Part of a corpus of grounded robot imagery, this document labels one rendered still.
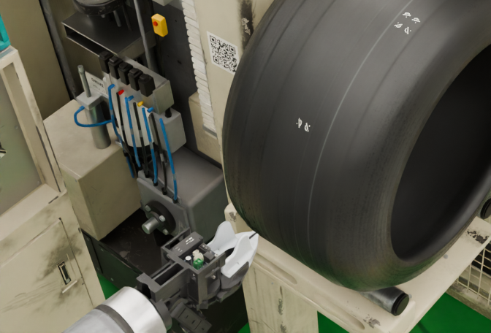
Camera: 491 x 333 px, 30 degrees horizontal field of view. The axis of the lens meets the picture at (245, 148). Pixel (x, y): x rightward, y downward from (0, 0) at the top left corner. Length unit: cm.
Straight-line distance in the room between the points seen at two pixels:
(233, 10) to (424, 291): 65
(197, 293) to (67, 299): 90
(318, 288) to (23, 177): 63
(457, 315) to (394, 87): 154
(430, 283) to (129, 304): 78
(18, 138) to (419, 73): 86
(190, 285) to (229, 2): 53
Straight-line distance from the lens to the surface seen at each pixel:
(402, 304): 164
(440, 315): 273
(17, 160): 186
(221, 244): 130
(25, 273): 197
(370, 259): 141
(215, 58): 167
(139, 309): 117
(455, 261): 183
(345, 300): 170
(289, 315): 221
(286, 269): 175
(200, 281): 121
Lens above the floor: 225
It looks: 45 degrees down
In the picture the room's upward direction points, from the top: 8 degrees counter-clockwise
